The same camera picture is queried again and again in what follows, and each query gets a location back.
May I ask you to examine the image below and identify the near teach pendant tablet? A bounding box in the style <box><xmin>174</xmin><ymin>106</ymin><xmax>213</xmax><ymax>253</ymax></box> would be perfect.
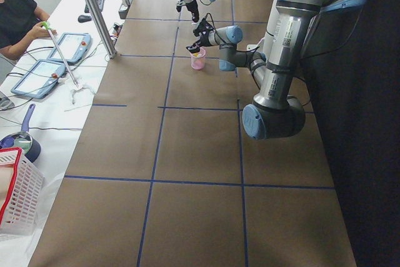
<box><xmin>11</xmin><ymin>59</ymin><xmax>66</xmax><ymax>99</ymax></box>

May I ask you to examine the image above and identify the white red plastic basket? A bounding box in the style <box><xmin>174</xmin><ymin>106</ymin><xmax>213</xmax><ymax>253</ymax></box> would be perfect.
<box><xmin>1</xmin><ymin>148</ymin><xmax>44</xmax><ymax>241</ymax></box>

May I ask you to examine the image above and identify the far teach pendant tablet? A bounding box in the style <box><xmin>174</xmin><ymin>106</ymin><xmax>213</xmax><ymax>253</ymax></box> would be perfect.
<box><xmin>54</xmin><ymin>33</ymin><xmax>92</xmax><ymax>65</ymax></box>

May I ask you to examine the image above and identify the green handled reacher grabber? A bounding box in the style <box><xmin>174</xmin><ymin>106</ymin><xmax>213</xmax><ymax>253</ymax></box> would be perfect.
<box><xmin>41</xmin><ymin>21</ymin><xmax>96</xmax><ymax>105</ymax></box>

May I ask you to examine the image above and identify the person in black shirt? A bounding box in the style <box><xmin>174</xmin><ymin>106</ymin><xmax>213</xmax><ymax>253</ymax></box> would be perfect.
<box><xmin>1</xmin><ymin>0</ymin><xmax>50</xmax><ymax>61</ymax></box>

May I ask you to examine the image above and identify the teach pendant tablet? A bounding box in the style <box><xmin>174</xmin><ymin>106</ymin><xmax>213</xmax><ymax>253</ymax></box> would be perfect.
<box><xmin>11</xmin><ymin>59</ymin><xmax>66</xmax><ymax>99</ymax></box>
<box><xmin>54</xmin><ymin>33</ymin><xmax>92</xmax><ymax>65</ymax></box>

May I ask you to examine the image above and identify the aluminium frame post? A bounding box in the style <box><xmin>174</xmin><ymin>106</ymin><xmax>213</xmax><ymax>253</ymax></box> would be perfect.
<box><xmin>85</xmin><ymin>0</ymin><xmax>117</xmax><ymax>59</ymax></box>

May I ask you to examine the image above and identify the black computer mouse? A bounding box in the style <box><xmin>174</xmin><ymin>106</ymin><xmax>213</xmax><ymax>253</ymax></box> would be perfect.
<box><xmin>77</xmin><ymin>15</ymin><xmax>92</xmax><ymax>23</ymax></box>

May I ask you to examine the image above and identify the blue saucepan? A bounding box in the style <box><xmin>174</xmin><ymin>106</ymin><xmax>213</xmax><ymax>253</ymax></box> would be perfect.
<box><xmin>1</xmin><ymin>104</ymin><xmax>41</xmax><ymax>163</ymax></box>

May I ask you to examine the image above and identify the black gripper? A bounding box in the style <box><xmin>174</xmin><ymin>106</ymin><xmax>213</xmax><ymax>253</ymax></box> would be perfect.
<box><xmin>186</xmin><ymin>0</ymin><xmax>199</xmax><ymax>23</ymax></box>
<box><xmin>186</xmin><ymin>34</ymin><xmax>210</xmax><ymax>54</ymax></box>

